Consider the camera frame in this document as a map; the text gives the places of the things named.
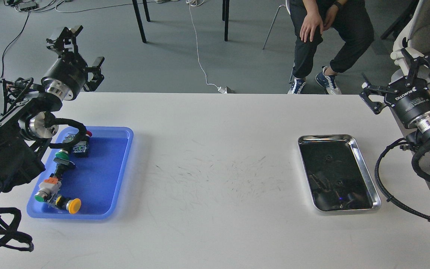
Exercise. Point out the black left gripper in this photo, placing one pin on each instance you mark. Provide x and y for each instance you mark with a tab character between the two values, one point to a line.
69	74

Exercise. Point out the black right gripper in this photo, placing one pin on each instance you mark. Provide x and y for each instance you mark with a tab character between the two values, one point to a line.
413	102

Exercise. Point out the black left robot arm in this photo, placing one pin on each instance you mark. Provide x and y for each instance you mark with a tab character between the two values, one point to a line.
28	128

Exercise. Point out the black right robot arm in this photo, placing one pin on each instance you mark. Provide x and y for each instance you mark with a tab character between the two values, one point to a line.
419	140

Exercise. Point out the white office chair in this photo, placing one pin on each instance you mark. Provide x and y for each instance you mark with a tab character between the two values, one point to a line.
424	37

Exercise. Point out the silver metal tray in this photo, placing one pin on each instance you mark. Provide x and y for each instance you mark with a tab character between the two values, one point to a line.
337	175

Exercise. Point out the blue plastic tray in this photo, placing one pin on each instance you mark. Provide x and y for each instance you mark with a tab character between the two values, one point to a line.
96	179

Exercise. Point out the yellow mushroom push button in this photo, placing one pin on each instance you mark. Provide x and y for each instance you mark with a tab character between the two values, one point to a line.
72	205

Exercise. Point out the metal chair leg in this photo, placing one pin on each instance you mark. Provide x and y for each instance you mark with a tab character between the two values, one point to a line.
286	6

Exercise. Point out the red push button switch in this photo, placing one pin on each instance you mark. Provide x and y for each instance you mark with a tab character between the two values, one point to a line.
82	148

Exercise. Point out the green push button switch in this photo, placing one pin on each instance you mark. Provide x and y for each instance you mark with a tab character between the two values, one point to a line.
62	164

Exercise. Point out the green button orange block switch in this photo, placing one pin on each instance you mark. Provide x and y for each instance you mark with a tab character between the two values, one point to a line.
48	189

